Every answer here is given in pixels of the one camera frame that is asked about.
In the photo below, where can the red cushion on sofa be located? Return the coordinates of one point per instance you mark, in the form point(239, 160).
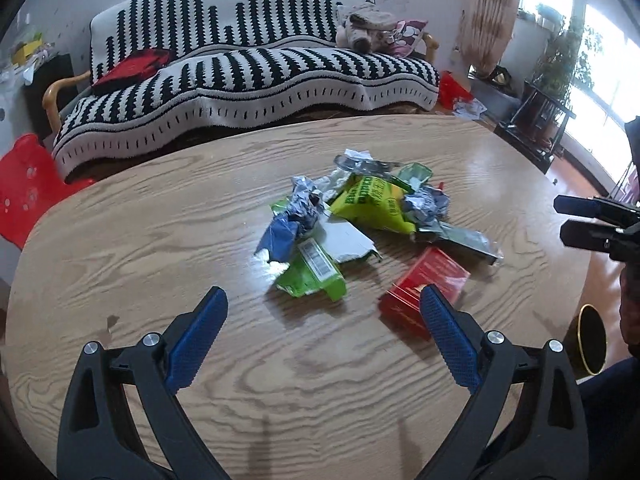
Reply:
point(135, 68)

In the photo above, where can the red cigarette carton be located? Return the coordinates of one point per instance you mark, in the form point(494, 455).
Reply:
point(401, 303)

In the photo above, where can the red plastic stool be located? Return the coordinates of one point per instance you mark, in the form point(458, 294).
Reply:
point(30, 185)

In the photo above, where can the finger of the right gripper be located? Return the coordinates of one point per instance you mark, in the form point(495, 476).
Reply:
point(617, 243)
point(599, 208)

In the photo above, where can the plush toy on sofa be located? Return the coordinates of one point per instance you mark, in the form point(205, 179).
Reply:
point(364, 28)

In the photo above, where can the silver crumpled foil wrapper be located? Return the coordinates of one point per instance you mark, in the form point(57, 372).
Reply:
point(425, 205)

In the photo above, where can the green white small wrapper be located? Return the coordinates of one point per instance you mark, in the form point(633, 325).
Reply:
point(411, 177)

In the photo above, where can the white torn paper piece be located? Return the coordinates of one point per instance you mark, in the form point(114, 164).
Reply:
point(341, 240)

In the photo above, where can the black side table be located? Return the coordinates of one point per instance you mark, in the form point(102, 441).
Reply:
point(537, 127)

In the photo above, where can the yellow-green snack bag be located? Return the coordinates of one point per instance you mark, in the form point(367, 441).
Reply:
point(375, 204)

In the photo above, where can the blue white pill blister pack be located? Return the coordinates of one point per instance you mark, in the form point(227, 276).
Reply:
point(305, 204)

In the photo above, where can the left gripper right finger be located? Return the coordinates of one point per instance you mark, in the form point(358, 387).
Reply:
point(524, 417)

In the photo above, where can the black trash bin gold rim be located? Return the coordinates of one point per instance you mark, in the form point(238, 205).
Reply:
point(586, 343)

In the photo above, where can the patterned curtain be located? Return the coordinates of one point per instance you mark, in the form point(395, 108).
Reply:
point(485, 31)

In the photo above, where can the green barcode snack wrapper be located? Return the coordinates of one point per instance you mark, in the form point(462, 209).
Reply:
point(311, 271)

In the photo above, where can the black and white striped sofa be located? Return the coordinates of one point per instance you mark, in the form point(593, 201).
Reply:
point(239, 64)

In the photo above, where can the potted green plant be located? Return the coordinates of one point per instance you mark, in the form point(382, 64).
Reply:
point(567, 60)

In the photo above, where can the blue crumpled wrapper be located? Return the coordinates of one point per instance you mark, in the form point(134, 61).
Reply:
point(279, 239)

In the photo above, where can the pink patterned pillow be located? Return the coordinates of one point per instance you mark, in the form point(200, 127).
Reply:
point(405, 37)

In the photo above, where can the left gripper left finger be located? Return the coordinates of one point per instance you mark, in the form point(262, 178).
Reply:
point(98, 438)

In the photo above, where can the silver wrapper at top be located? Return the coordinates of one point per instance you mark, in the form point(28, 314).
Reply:
point(366, 166)

